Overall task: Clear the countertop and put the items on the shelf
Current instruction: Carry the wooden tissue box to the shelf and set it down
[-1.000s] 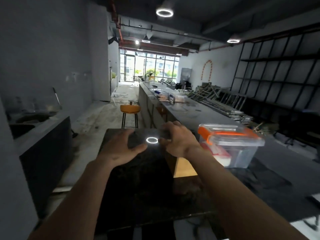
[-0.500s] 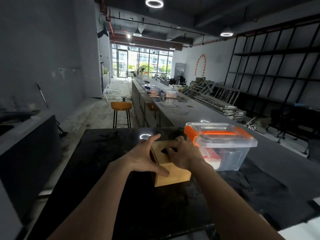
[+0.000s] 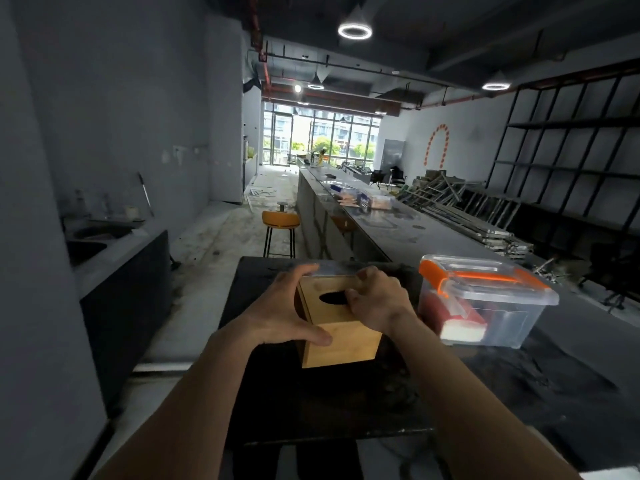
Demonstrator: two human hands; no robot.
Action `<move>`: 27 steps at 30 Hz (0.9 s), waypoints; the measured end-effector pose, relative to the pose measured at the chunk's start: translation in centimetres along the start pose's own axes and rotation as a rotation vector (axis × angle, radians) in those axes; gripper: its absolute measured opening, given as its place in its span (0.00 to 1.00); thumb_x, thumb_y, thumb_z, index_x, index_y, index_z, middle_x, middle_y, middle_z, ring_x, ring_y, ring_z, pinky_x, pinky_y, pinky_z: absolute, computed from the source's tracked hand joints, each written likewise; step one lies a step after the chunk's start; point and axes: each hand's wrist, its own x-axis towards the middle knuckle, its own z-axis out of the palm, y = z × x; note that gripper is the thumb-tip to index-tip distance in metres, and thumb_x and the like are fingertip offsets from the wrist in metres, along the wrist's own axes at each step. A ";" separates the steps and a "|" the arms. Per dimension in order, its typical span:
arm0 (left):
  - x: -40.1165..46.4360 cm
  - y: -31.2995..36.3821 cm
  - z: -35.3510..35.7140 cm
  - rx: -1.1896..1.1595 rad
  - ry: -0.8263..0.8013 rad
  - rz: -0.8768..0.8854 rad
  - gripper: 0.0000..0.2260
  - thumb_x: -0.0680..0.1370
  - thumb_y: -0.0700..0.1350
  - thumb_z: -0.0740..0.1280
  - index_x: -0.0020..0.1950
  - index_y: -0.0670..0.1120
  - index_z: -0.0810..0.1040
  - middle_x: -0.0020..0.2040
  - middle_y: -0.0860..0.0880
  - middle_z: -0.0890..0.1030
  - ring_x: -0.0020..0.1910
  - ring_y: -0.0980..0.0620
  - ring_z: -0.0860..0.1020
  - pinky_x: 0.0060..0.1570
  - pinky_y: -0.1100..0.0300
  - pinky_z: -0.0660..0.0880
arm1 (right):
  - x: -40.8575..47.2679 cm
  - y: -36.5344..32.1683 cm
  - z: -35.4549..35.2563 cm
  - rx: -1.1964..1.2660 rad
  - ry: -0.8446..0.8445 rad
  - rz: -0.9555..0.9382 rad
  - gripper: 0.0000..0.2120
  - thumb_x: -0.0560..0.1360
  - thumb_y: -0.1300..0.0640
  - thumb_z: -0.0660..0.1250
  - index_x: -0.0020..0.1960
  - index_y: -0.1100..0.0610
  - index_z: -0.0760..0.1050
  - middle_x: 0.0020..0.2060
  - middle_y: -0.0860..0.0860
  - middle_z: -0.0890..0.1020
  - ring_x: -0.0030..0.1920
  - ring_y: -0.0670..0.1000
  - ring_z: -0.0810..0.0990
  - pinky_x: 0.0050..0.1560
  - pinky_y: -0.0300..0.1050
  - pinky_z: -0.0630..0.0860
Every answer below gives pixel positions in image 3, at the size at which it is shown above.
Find person's left hand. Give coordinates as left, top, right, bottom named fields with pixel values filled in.
left=231, top=264, right=334, bottom=347

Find person's right hand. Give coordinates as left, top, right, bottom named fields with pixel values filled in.
left=344, top=266, right=418, bottom=338

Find wooden tissue box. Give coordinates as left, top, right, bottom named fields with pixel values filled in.
left=294, top=275, right=383, bottom=369

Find person's left forearm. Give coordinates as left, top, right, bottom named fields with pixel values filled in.
left=92, top=322, right=261, bottom=480

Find person's right forearm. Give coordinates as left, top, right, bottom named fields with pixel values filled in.
left=385, top=312, right=583, bottom=480

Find black mat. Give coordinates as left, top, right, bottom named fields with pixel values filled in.
left=218, top=256, right=436, bottom=448

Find orange bar stool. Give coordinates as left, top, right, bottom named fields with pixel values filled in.
left=331, top=215, right=358, bottom=250
left=261, top=210, right=301, bottom=259

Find long grey counter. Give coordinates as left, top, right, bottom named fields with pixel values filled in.
left=296, top=157, right=640, bottom=395

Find red and white packet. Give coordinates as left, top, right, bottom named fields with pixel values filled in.
left=419, top=291, right=488, bottom=344

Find pile of metal frames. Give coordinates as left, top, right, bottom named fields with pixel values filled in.
left=397, top=170, right=533, bottom=259

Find clear storage box orange latches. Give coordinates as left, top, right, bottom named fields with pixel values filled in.
left=417, top=255, right=560, bottom=349

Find glass window front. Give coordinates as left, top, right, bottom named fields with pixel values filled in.
left=262, top=102, right=382, bottom=168

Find orange balloon arch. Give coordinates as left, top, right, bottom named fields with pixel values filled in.
left=423, top=124, right=451, bottom=169

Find dark sink counter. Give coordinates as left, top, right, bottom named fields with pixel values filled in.
left=62, top=217, right=173, bottom=415

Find metal rod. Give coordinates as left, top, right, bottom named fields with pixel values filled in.
left=138, top=172, right=155, bottom=218

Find black metal wall shelf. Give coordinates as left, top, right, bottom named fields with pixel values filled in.
left=485, top=60, right=640, bottom=268

